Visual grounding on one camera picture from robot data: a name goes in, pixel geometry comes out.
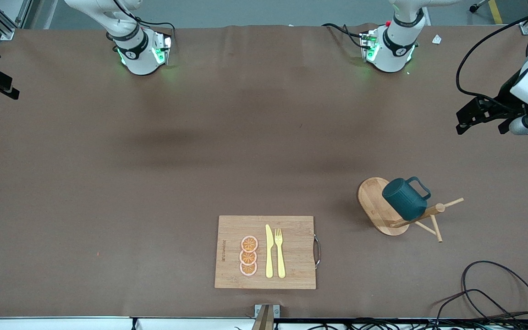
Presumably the dark teal ribbed cup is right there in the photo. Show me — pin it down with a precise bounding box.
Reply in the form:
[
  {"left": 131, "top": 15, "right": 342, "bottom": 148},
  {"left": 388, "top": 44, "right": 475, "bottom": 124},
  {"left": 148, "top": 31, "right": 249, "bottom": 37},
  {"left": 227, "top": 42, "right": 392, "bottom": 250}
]
[{"left": 382, "top": 176, "right": 432, "bottom": 220}]

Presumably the wooden mug tree stand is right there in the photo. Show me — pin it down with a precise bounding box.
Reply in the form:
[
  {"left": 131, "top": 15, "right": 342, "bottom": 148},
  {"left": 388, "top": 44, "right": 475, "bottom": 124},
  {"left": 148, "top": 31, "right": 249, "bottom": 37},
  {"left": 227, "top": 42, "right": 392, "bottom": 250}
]
[{"left": 357, "top": 177, "right": 465, "bottom": 243}]

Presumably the table cover sheet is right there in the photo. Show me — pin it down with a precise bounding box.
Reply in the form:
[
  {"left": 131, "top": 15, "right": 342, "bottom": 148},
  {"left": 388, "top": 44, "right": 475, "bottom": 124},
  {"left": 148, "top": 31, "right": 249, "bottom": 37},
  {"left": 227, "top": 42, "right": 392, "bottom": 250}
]
[{"left": 0, "top": 23, "right": 528, "bottom": 319}]

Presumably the bamboo cutting board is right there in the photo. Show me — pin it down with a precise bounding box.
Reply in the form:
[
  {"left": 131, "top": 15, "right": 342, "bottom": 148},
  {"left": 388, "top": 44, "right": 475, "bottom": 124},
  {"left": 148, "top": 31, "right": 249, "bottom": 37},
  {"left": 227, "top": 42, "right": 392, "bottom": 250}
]
[{"left": 214, "top": 215, "right": 321, "bottom": 290}]

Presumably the yellow plastic fork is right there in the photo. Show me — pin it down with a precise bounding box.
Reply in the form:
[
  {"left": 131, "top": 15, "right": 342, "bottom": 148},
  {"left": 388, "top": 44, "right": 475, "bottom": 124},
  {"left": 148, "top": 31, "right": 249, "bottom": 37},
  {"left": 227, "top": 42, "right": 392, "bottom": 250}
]
[{"left": 275, "top": 228, "right": 286, "bottom": 279}]

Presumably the yellow plastic knife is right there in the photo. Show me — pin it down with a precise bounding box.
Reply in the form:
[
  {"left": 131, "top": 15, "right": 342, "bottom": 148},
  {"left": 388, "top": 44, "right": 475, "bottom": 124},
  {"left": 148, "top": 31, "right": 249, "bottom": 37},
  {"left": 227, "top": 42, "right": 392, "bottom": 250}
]
[{"left": 265, "top": 224, "right": 274, "bottom": 279}]

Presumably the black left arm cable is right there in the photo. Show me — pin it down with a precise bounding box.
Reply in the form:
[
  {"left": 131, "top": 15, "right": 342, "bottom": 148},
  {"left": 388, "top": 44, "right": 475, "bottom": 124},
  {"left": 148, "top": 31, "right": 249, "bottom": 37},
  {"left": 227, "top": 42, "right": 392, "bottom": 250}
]
[{"left": 456, "top": 10, "right": 528, "bottom": 110}]

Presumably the black looped cable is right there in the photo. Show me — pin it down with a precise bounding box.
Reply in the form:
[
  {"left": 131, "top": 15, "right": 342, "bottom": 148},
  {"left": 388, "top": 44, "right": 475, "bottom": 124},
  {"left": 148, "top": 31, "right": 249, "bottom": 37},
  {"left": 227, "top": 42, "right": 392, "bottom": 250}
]
[{"left": 434, "top": 260, "right": 528, "bottom": 321}]

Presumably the black base cable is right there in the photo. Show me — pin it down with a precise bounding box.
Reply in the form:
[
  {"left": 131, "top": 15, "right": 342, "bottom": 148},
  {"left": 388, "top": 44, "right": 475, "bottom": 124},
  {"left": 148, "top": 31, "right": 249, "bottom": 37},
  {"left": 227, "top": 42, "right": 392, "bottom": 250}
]
[
  {"left": 133, "top": 17, "right": 176, "bottom": 49},
  {"left": 321, "top": 22, "right": 370, "bottom": 50}
]

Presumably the black cable bundle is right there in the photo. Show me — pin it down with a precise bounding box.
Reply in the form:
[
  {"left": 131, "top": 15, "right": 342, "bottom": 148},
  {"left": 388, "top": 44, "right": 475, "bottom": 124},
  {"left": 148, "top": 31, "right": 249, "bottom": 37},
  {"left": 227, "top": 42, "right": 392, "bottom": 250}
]
[{"left": 282, "top": 316, "right": 528, "bottom": 330}]

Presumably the aluminium profile bracket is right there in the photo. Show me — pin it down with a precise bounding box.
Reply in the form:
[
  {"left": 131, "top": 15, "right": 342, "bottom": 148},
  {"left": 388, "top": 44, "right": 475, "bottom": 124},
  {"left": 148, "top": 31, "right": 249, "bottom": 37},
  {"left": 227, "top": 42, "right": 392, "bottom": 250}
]
[{"left": 251, "top": 303, "right": 281, "bottom": 330}]

